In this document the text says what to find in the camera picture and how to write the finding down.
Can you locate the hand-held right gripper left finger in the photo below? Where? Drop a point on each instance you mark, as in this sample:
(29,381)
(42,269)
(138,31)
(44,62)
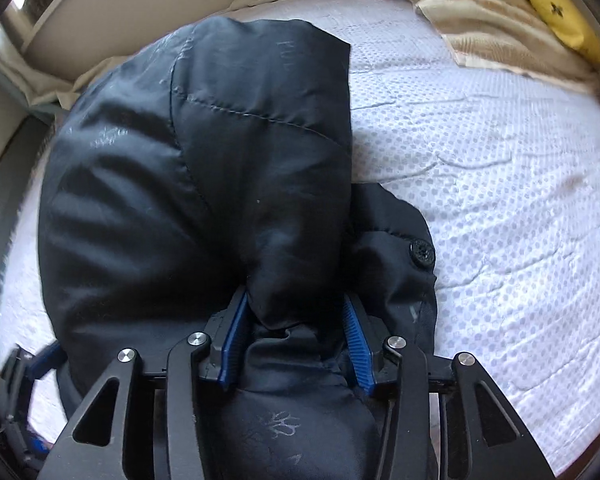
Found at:
(232,345)

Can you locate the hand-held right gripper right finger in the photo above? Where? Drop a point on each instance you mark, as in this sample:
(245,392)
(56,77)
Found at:
(357,345)

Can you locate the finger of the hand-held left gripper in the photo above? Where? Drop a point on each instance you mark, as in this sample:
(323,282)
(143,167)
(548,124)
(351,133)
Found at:
(45,360)

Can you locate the dark navy buttoned jacket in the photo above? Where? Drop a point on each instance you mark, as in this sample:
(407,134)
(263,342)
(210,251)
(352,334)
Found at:
(155,185)

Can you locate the white textured bed cover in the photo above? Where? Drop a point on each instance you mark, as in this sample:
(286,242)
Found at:
(505,210)

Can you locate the beige blanket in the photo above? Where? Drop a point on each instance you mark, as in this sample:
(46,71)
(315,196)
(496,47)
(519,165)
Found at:
(480,25)

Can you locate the yellow printed pillow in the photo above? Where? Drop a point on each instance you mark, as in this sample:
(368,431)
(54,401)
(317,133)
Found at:
(555,5)

